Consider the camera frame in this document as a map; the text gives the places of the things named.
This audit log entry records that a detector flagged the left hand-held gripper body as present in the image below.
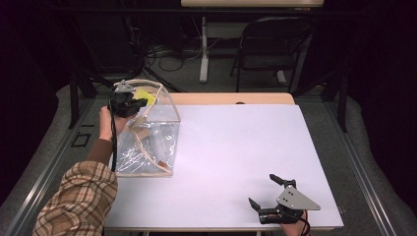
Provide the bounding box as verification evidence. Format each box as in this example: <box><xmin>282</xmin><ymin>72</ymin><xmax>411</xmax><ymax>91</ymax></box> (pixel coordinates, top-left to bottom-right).
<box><xmin>107</xmin><ymin>79</ymin><xmax>141</xmax><ymax>118</ymax></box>

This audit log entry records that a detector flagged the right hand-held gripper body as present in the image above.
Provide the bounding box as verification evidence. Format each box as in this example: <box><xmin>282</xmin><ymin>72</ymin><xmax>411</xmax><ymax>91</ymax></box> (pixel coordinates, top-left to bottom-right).
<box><xmin>258</xmin><ymin>178</ymin><xmax>322</xmax><ymax>226</ymax></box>

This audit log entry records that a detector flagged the yellow plastic shuttlecock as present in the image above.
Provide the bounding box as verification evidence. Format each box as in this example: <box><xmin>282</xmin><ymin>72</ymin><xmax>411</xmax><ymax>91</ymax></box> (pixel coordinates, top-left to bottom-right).
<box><xmin>133</xmin><ymin>88</ymin><xmax>157</xmax><ymax>106</ymax></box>

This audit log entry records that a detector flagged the clear plastic bag beige trim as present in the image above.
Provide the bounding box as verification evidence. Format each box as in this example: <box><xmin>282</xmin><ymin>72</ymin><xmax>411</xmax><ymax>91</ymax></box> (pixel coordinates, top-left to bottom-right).
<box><xmin>112</xmin><ymin>78</ymin><xmax>182</xmax><ymax>178</ymax></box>

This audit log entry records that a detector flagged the person's right hand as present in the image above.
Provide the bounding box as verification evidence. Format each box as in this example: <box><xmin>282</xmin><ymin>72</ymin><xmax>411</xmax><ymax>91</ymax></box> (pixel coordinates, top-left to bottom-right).
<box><xmin>279</xmin><ymin>210</ymin><xmax>311</xmax><ymax>236</ymax></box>

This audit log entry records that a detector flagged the person's left hand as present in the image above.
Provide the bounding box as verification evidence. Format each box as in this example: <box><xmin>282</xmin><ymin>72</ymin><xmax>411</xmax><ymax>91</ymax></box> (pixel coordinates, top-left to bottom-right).
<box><xmin>98</xmin><ymin>106</ymin><xmax>136</xmax><ymax>143</ymax></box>

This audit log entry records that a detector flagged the black metal stand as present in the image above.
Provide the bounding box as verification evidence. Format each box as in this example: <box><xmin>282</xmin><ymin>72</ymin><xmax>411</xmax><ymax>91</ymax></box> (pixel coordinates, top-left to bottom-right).
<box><xmin>67</xmin><ymin>63</ymin><xmax>99</xmax><ymax>130</ymax></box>
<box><xmin>321</xmin><ymin>63</ymin><xmax>349</xmax><ymax>134</ymax></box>

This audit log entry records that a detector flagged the black folding chair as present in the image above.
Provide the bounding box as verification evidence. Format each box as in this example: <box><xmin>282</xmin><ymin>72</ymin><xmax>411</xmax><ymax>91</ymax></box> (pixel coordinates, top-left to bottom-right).
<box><xmin>230</xmin><ymin>16</ymin><xmax>315</xmax><ymax>94</ymax></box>

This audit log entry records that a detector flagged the white-legged background table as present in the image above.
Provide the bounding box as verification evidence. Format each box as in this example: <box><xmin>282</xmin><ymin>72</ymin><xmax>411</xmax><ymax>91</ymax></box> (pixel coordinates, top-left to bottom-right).
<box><xmin>180</xmin><ymin>0</ymin><xmax>325</xmax><ymax>85</ymax></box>

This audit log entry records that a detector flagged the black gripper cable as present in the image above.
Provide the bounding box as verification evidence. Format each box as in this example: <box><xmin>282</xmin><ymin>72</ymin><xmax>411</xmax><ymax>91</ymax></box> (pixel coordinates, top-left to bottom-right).
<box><xmin>294</xmin><ymin>209</ymin><xmax>312</xmax><ymax>236</ymax></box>
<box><xmin>107</xmin><ymin>94</ymin><xmax>119</xmax><ymax>173</ymax></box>

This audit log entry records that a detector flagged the bundle of floor cables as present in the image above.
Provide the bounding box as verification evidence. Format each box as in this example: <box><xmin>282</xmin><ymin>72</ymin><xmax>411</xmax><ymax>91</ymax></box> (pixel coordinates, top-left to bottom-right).
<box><xmin>144</xmin><ymin>40</ymin><xmax>205</xmax><ymax>73</ymax></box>

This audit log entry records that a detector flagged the aluminium floor rail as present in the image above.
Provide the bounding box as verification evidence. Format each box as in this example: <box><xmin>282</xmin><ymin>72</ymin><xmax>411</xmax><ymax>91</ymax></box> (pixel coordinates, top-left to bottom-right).
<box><xmin>323</xmin><ymin>97</ymin><xmax>399</xmax><ymax>236</ymax></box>
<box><xmin>0</xmin><ymin>97</ymin><xmax>101</xmax><ymax>236</ymax></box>

